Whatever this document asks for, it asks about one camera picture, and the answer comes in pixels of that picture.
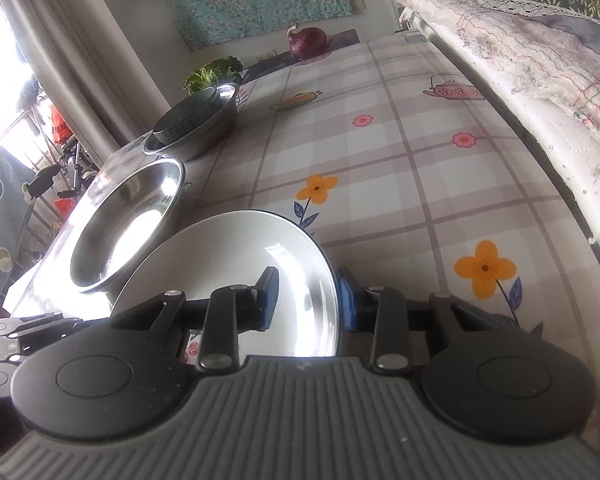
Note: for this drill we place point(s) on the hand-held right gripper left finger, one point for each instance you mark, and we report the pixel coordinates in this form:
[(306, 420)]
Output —
[(270, 297)]

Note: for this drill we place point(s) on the printed cardboard box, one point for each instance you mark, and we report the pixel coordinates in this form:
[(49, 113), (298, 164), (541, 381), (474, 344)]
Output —
[(345, 39)]

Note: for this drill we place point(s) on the black bicycle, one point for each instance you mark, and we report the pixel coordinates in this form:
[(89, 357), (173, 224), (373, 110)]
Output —
[(42, 180)]

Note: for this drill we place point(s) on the teal floral wall cloth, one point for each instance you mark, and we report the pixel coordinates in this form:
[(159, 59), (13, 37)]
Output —
[(255, 0)]

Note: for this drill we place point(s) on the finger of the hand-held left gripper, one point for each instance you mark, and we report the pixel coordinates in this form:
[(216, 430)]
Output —
[(50, 327)]

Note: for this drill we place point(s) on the beige curtain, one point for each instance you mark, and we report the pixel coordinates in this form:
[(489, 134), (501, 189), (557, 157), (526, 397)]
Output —
[(80, 35)]

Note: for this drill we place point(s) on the wide stainless steel basin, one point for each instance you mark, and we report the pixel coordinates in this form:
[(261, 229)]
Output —
[(125, 210)]

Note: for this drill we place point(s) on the red plastic bag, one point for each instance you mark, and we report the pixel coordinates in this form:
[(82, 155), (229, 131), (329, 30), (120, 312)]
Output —
[(60, 122)]

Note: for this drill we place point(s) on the blue circle print cloth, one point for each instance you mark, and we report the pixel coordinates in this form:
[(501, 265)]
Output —
[(0, 210)]

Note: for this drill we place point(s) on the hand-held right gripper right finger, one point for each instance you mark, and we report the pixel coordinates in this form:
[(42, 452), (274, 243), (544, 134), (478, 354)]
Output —
[(347, 302)]

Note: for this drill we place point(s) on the deep stainless steel bowl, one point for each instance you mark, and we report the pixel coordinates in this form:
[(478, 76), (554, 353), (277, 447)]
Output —
[(210, 135)]

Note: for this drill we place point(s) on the red cabbage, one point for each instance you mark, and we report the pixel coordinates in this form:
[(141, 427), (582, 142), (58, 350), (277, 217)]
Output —
[(310, 42)]

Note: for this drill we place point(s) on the dark green ceramic bowl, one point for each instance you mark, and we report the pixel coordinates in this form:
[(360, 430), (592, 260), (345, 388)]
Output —
[(185, 115)]

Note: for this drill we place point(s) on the green leafy cabbage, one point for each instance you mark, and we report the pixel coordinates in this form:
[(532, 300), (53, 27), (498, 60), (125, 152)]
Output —
[(210, 72)]

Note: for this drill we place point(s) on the pink stitched blanket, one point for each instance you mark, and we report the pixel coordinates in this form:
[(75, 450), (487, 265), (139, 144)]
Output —
[(520, 45)]

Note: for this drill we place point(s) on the white plate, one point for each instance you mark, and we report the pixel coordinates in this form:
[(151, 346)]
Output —
[(260, 240)]

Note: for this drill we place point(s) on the grey cloth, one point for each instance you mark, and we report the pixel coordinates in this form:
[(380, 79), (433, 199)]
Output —
[(575, 30)]

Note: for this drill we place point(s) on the plaid printed tablecloth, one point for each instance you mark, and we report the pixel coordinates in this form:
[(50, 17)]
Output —
[(405, 185)]

